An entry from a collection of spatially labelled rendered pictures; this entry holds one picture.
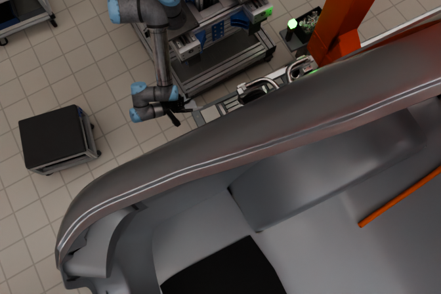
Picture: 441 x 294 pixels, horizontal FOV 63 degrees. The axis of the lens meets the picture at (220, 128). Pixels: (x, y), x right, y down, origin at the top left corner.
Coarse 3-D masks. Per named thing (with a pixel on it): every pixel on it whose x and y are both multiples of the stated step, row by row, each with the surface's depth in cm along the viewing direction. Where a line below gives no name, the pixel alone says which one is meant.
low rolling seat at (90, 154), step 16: (48, 112) 242; (64, 112) 242; (80, 112) 253; (32, 128) 239; (48, 128) 238; (64, 128) 238; (80, 128) 239; (32, 144) 235; (48, 144) 235; (64, 144) 235; (80, 144) 235; (32, 160) 232; (48, 160) 232; (64, 160) 256; (80, 160) 250
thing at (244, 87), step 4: (256, 80) 173; (260, 80) 173; (264, 80) 173; (268, 80) 173; (272, 80) 173; (244, 84) 173; (248, 84) 172; (252, 84) 172; (256, 84) 173; (272, 84) 172; (276, 84) 172; (244, 88) 172; (248, 88) 173; (276, 88) 171
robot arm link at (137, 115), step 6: (132, 108) 171; (138, 108) 170; (144, 108) 170; (150, 108) 173; (132, 114) 170; (138, 114) 170; (144, 114) 172; (150, 114) 173; (132, 120) 173; (138, 120) 172; (144, 120) 174
